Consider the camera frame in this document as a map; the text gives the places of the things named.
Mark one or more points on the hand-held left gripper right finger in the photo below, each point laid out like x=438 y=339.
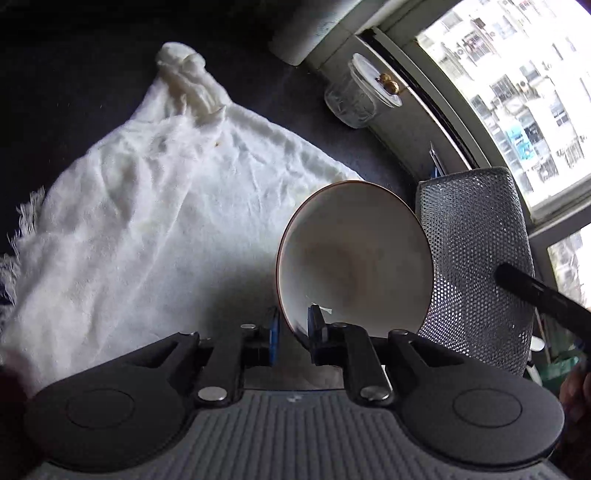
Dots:
x=316 y=325

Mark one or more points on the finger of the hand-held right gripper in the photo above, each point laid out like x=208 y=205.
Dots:
x=540 y=293

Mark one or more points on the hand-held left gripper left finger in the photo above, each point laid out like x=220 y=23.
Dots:
x=274 y=339

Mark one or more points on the white ceramic bowl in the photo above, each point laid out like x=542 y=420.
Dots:
x=355 y=258

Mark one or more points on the white cotton cloth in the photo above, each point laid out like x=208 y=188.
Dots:
x=152 y=221

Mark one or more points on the glass jar with lid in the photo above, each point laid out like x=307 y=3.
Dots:
x=355 y=99

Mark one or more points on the small brown ginger piece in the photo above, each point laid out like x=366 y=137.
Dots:
x=390 y=83

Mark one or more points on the paper towel roll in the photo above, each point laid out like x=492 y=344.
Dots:
x=309 y=32

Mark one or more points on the grey window frame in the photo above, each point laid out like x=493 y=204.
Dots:
x=485 y=115

